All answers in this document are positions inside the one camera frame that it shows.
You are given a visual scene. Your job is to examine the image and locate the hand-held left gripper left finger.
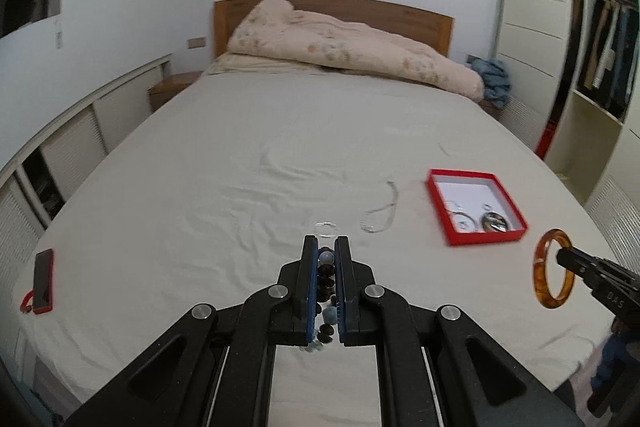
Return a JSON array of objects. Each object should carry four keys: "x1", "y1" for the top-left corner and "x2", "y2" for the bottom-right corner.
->
[{"x1": 62, "y1": 234, "x2": 321, "y2": 427}]

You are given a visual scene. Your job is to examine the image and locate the beige pillow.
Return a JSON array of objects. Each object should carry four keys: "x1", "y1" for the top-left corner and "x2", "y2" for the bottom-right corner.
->
[{"x1": 207, "y1": 53, "x2": 326, "y2": 76}]

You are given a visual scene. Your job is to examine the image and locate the hanging clothes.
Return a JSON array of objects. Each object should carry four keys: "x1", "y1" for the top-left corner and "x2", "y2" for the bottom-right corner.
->
[{"x1": 580, "y1": 0, "x2": 640, "y2": 122}]

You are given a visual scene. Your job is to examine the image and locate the red upright object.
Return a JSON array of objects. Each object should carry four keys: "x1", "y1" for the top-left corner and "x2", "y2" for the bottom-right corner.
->
[{"x1": 536, "y1": 119, "x2": 558, "y2": 158}]

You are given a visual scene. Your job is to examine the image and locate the red cardboard box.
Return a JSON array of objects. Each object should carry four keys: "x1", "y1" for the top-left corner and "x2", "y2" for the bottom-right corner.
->
[{"x1": 426, "y1": 168, "x2": 529, "y2": 248}]

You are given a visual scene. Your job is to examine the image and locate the wooden headboard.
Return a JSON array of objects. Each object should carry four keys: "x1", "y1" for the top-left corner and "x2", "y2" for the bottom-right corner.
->
[{"x1": 214, "y1": 0, "x2": 455, "y2": 58}]

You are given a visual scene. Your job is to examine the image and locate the phone in red case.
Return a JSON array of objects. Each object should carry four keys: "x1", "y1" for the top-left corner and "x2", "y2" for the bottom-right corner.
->
[{"x1": 20, "y1": 249, "x2": 55, "y2": 315}]

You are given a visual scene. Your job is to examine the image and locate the low white slatted cabinet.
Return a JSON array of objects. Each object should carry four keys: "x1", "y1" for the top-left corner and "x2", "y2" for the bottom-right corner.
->
[{"x1": 0, "y1": 54, "x2": 173, "y2": 258}]

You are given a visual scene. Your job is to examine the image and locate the dark blue clothing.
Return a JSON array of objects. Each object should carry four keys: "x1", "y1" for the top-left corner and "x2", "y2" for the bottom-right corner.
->
[{"x1": 587, "y1": 322, "x2": 640, "y2": 418}]

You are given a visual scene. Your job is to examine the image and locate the white wardrobe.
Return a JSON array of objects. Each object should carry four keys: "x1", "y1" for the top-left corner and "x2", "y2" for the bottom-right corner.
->
[{"x1": 492, "y1": 0, "x2": 583, "y2": 158}]

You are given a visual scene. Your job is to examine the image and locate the thin silver bangle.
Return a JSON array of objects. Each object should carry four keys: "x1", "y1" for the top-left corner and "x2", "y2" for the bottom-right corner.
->
[{"x1": 446, "y1": 199, "x2": 476, "y2": 220}]

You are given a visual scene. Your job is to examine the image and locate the amber bangle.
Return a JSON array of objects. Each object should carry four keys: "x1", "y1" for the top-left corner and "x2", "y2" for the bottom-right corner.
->
[{"x1": 533, "y1": 229, "x2": 577, "y2": 309}]

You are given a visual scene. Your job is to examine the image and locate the open closet shelving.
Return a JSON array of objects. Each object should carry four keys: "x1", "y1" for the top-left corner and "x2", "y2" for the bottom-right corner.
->
[{"x1": 542, "y1": 0, "x2": 640, "y2": 218}]

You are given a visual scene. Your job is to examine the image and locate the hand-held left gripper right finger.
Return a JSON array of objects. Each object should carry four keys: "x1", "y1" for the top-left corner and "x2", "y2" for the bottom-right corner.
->
[{"x1": 335, "y1": 235, "x2": 586, "y2": 427}]

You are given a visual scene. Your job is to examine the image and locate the bed with beige sheet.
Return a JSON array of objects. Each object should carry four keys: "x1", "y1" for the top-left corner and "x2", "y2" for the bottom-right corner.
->
[{"x1": 15, "y1": 69, "x2": 626, "y2": 408}]

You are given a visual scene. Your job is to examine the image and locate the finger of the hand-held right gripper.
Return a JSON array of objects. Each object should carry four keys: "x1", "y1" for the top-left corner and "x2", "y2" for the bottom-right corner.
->
[{"x1": 556, "y1": 246, "x2": 602, "y2": 289}]

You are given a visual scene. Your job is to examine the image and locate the dark beaded bracelet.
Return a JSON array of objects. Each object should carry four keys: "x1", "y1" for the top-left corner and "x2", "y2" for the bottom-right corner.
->
[{"x1": 302, "y1": 247, "x2": 337, "y2": 354}]

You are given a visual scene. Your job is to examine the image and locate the blue crumpled cloth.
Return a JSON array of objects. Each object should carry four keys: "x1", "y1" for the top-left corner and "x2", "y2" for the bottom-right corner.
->
[{"x1": 470, "y1": 58, "x2": 512, "y2": 109}]

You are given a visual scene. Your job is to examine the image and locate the silver chain necklace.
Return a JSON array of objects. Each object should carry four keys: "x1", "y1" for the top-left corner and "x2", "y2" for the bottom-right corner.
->
[{"x1": 360, "y1": 179, "x2": 399, "y2": 235}]

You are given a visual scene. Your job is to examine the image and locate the floral beige quilt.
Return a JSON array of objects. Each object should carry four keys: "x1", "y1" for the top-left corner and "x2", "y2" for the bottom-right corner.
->
[{"x1": 227, "y1": 0, "x2": 485, "y2": 102}]

